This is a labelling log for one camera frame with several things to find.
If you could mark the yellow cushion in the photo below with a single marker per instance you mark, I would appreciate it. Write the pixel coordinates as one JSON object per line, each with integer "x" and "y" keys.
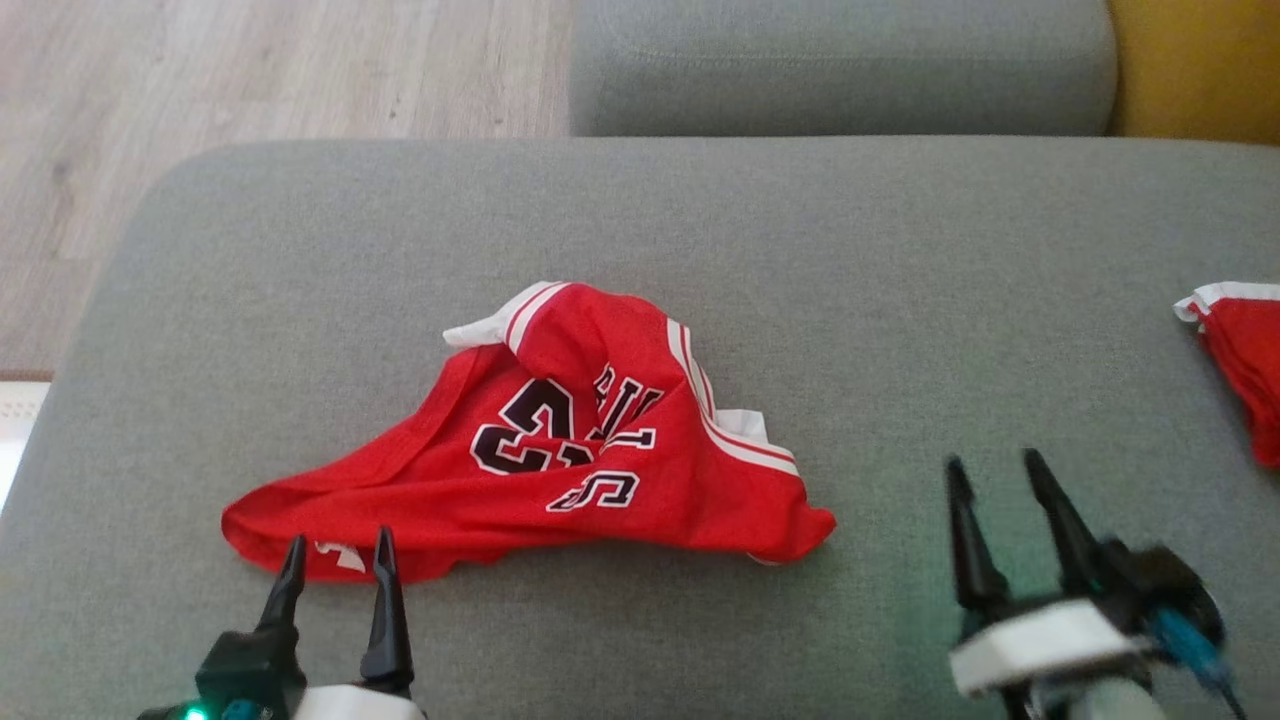
{"x": 1200, "y": 60}

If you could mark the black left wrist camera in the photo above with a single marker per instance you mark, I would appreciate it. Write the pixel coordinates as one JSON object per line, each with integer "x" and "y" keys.
{"x": 245, "y": 670}

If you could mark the teal camera connector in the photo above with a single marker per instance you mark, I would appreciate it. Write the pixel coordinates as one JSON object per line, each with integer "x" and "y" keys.
{"x": 238, "y": 711}
{"x": 1185, "y": 645}

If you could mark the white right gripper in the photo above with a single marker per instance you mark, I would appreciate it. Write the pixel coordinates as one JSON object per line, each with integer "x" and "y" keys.
{"x": 1050, "y": 640}

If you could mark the red Bulls basketball shorts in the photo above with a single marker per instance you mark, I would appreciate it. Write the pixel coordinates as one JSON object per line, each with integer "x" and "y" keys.
{"x": 1250, "y": 350}

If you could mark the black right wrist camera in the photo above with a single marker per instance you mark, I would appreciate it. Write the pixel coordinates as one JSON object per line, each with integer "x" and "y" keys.
{"x": 1160, "y": 580}

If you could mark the teal left camera connector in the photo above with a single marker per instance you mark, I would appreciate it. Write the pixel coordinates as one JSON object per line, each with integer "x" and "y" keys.
{"x": 238, "y": 711}

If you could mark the red Bulls jersey white sleeves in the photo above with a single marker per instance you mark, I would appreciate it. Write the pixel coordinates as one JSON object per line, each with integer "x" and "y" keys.
{"x": 560, "y": 500}

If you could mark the teal right camera connector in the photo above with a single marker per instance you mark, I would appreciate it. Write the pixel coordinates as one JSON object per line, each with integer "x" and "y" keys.
{"x": 1185, "y": 645}

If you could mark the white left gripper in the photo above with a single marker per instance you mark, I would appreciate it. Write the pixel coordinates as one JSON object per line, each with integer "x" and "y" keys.
{"x": 355, "y": 705}

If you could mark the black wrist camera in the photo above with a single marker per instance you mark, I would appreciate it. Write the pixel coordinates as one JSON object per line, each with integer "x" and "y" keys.
{"x": 245, "y": 670}
{"x": 1160, "y": 580}

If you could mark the grey sofa seat cushion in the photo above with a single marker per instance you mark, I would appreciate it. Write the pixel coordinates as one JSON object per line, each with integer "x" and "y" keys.
{"x": 700, "y": 230}

